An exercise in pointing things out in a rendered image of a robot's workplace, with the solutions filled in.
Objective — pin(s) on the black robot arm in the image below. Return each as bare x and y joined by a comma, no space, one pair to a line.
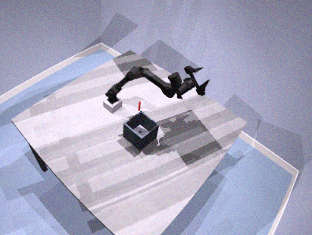
168,89

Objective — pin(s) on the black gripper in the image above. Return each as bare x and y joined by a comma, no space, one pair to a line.
192,82

